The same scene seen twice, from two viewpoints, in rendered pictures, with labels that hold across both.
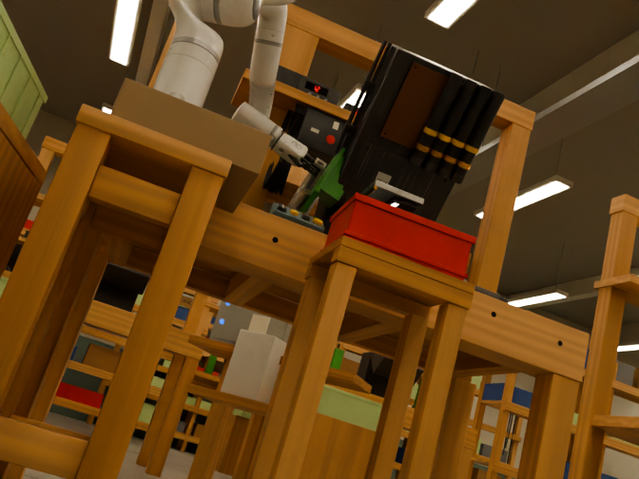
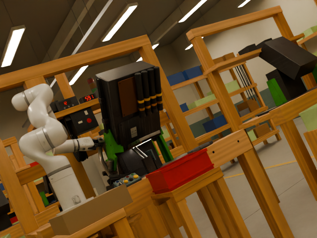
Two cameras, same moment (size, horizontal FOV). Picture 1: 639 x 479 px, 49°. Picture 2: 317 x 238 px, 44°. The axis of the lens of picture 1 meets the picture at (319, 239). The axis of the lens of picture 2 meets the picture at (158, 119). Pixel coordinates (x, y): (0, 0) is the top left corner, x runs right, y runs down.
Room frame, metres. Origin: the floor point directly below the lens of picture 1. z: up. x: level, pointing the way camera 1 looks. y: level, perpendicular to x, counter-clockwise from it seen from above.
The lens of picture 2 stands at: (-0.47, 0.47, 1.04)
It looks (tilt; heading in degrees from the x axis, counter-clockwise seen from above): 4 degrees up; 342
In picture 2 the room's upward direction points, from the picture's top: 25 degrees counter-clockwise
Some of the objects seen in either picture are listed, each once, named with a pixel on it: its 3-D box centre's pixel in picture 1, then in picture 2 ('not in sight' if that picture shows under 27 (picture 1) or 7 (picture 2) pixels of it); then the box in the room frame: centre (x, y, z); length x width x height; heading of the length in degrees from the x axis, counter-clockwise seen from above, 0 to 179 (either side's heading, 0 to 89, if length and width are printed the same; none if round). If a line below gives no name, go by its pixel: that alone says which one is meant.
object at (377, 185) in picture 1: (375, 210); (138, 142); (2.10, -0.14, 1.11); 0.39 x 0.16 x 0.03; 12
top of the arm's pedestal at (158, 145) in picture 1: (150, 165); (85, 228); (1.49, 0.41, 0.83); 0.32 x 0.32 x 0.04; 12
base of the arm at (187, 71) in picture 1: (181, 89); (67, 189); (1.50, 0.41, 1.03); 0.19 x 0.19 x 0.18
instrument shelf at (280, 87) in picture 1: (348, 132); (88, 107); (2.43, 0.01, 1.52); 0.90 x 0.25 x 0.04; 102
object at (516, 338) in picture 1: (347, 277); (158, 184); (1.91, -0.11, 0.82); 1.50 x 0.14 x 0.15; 102
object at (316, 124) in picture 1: (319, 138); (82, 122); (2.36, 0.11, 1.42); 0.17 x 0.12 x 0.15; 102
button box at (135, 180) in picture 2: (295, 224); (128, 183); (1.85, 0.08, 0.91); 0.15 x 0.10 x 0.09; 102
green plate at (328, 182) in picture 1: (332, 182); (113, 144); (2.10, 0.01, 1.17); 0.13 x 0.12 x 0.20; 102
